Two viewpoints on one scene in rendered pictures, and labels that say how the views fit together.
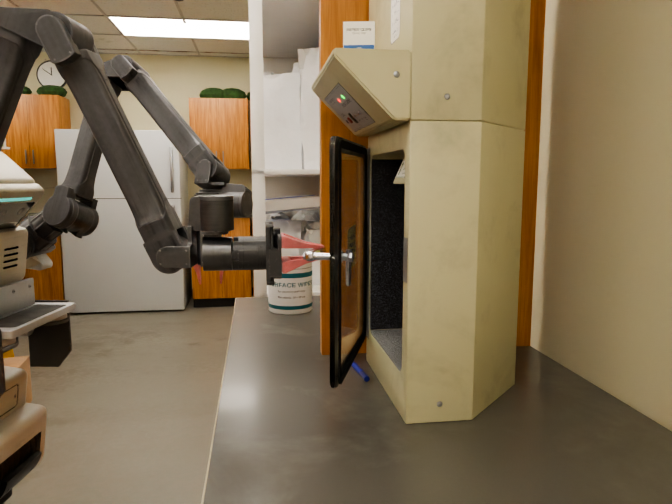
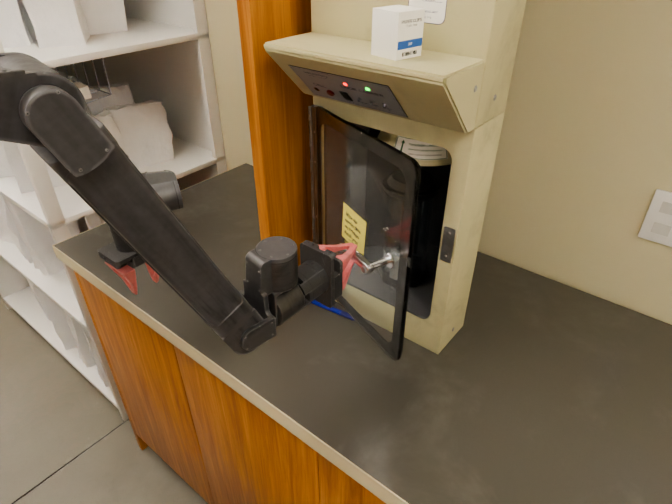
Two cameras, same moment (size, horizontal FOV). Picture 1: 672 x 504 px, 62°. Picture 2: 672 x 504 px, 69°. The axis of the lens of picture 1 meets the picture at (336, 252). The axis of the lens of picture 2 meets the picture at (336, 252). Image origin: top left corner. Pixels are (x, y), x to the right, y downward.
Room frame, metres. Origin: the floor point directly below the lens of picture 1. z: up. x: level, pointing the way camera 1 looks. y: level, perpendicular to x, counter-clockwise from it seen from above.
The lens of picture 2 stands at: (0.47, 0.52, 1.67)
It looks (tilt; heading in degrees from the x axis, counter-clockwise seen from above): 34 degrees down; 317
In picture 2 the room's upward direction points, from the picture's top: straight up
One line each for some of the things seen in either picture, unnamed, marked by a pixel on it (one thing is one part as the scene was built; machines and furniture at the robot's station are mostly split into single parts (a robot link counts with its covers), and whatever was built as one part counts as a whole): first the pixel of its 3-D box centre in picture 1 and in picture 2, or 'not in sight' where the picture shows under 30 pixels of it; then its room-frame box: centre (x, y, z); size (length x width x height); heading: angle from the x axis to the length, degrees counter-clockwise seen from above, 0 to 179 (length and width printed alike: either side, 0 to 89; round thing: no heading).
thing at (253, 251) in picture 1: (254, 253); (307, 281); (0.94, 0.14, 1.20); 0.07 x 0.07 x 0.10; 8
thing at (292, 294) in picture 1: (290, 284); not in sight; (1.63, 0.13, 1.02); 0.13 x 0.13 x 0.15
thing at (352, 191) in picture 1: (350, 254); (356, 234); (1.00, -0.03, 1.19); 0.30 x 0.01 x 0.40; 168
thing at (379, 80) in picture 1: (353, 99); (365, 85); (0.99, -0.03, 1.46); 0.32 x 0.12 x 0.10; 8
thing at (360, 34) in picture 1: (359, 44); (397, 32); (0.94, -0.04, 1.54); 0.05 x 0.05 x 0.06; 87
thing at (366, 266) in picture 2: (324, 253); (364, 254); (0.93, 0.02, 1.20); 0.10 x 0.05 x 0.03; 168
